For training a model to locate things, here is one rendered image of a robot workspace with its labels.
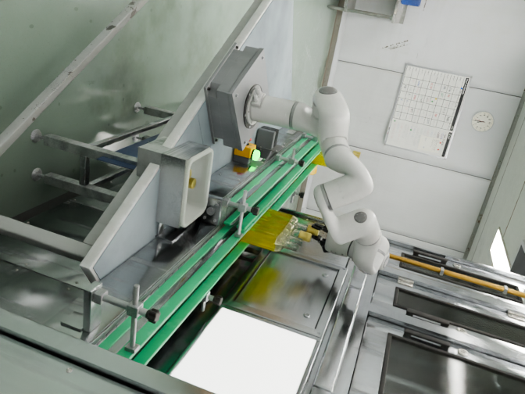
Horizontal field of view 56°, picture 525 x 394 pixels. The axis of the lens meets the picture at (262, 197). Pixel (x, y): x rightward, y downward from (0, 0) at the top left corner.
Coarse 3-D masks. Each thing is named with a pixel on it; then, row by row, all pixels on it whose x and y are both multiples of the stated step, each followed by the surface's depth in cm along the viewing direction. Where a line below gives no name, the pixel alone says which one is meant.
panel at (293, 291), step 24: (264, 264) 184; (288, 264) 187; (312, 264) 190; (240, 288) 166; (264, 288) 169; (288, 288) 172; (312, 288) 174; (336, 288) 175; (216, 312) 152; (240, 312) 154; (264, 312) 156; (288, 312) 159; (312, 312) 161; (312, 336) 148; (312, 360) 138
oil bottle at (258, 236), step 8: (248, 232) 174; (256, 232) 173; (264, 232) 173; (272, 232) 174; (240, 240) 176; (248, 240) 175; (256, 240) 174; (264, 240) 173; (272, 240) 172; (280, 240) 171; (264, 248) 174; (272, 248) 173; (280, 248) 172
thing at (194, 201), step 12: (204, 156) 155; (192, 168) 157; (204, 168) 156; (204, 180) 158; (192, 192) 160; (204, 192) 159; (192, 204) 161; (204, 204) 161; (180, 216) 147; (192, 216) 155
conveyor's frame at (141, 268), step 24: (288, 144) 236; (240, 168) 194; (264, 168) 204; (216, 192) 167; (192, 240) 154; (144, 264) 137; (168, 264) 139; (120, 288) 125; (144, 288) 126; (120, 312) 116; (96, 336) 108
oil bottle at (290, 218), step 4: (268, 212) 190; (272, 212) 190; (276, 212) 191; (280, 212) 192; (272, 216) 188; (276, 216) 188; (280, 216) 188; (284, 216) 189; (288, 216) 190; (292, 216) 190; (288, 220) 187; (292, 220) 187; (296, 220) 188; (296, 224) 188; (296, 228) 188
